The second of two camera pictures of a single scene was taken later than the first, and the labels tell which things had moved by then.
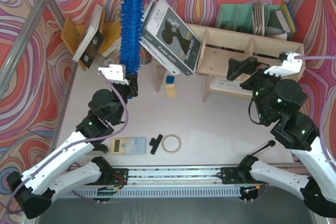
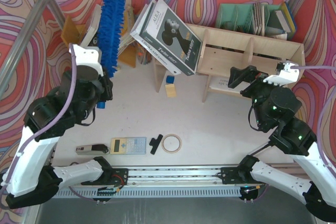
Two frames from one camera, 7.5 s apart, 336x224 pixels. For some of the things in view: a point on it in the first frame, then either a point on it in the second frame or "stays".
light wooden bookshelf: [279, 56] stays
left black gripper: [132, 84] → [106, 87]
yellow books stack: [113, 30] → [126, 37]
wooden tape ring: [171, 151] stays
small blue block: [170, 79] stays
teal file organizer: [256, 19] stays
